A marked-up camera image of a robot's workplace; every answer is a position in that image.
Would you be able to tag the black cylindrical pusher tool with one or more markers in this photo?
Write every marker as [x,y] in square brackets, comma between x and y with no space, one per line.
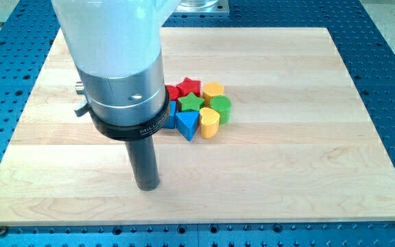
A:
[143,161]

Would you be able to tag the green cylinder block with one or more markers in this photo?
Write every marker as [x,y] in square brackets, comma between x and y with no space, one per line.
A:
[222,105]

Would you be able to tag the yellow heart block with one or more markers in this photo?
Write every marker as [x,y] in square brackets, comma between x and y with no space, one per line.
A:
[209,122]

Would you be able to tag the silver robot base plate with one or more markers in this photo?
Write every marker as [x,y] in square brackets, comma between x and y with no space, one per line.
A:
[203,7]

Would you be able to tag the blue triangle block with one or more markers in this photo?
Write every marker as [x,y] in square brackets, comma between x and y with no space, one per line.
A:
[187,123]

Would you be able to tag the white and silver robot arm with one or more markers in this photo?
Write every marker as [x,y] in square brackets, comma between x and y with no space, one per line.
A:
[115,45]

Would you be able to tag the wooden board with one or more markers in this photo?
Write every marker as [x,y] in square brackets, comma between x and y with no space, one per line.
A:
[300,145]

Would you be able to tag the red circle block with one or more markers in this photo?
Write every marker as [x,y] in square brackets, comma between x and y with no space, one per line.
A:
[174,93]

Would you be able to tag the green star block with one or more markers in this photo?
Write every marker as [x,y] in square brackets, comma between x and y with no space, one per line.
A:
[190,102]

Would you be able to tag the red star block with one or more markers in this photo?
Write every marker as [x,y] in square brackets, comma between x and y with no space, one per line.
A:
[189,85]

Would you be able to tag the blue cube block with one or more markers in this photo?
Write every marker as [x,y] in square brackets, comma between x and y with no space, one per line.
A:
[171,122]

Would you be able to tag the yellow hexagon block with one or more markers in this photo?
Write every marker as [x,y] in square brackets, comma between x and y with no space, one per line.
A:
[210,90]

